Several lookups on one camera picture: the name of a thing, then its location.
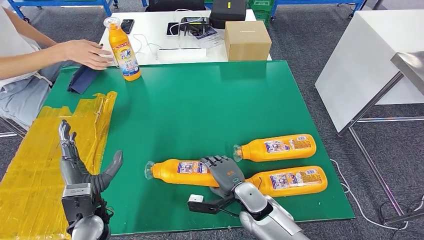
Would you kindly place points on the person's right hand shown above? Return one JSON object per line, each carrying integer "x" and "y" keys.
{"x": 82, "y": 54}

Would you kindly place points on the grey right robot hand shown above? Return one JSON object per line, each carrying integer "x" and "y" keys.
{"x": 227, "y": 174}

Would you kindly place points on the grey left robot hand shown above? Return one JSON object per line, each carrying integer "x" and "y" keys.
{"x": 74, "y": 172}

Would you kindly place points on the orange detergent bottle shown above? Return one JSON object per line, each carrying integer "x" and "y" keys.
{"x": 169, "y": 172}
{"x": 124, "y": 53}
{"x": 298, "y": 180}
{"x": 258, "y": 150}

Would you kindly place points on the person's left forearm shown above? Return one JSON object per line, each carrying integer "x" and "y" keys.
{"x": 31, "y": 30}

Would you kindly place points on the person's right forearm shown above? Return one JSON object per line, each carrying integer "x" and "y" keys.
{"x": 30, "y": 64}

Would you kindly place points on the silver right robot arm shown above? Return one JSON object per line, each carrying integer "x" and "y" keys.
{"x": 265, "y": 215}

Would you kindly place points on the tablet in dark blue case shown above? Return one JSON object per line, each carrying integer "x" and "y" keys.
{"x": 81, "y": 79}

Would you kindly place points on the black smartphone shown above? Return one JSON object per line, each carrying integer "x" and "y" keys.
{"x": 172, "y": 28}
{"x": 127, "y": 26}

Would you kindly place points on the blue metal rack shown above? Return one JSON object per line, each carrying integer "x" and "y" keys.
{"x": 107, "y": 6}

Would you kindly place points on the green table mat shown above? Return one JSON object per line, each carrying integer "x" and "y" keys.
{"x": 198, "y": 106}

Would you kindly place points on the metal chair legs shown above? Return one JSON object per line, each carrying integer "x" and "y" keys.
{"x": 6, "y": 134}

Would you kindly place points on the person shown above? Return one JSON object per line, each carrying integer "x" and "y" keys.
{"x": 13, "y": 96}

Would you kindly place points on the black controller device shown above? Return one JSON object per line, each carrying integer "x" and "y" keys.
{"x": 195, "y": 24}

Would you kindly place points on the printed paper leaflet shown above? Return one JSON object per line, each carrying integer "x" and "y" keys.
{"x": 212, "y": 38}

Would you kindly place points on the cardboard box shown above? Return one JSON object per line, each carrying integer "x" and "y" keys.
{"x": 247, "y": 43}

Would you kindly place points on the black carrying case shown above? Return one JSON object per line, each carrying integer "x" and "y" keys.
{"x": 228, "y": 13}

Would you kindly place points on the green plastic crate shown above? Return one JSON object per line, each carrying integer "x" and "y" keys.
{"x": 261, "y": 11}

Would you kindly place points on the large white table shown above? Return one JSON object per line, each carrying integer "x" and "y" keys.
{"x": 362, "y": 63}

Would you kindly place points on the steel table top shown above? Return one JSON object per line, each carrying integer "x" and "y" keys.
{"x": 410, "y": 68}

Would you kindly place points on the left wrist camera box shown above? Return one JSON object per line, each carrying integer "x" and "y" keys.
{"x": 78, "y": 203}

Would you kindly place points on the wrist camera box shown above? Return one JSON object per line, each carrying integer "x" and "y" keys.
{"x": 78, "y": 203}
{"x": 205, "y": 206}

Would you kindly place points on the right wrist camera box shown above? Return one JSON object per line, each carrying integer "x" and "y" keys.
{"x": 205, "y": 206}

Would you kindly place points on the metal table frame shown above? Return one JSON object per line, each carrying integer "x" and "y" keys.
{"x": 373, "y": 167}

